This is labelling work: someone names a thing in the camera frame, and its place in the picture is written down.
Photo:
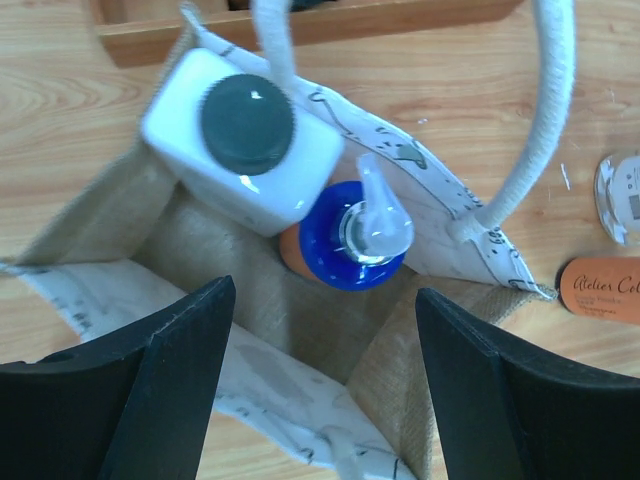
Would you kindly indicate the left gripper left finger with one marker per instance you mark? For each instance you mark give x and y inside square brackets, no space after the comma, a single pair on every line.
[132,404]

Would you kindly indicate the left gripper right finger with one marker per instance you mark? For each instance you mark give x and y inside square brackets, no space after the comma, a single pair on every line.
[508,409]

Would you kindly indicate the blue spray bottle orange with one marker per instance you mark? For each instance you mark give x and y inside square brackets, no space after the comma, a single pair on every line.
[606,288]

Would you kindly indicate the white bottle grey cap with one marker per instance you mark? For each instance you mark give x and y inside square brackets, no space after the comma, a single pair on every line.
[239,145]

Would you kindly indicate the wooden compartment tray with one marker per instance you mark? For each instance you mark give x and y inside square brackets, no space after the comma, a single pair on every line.
[139,33]

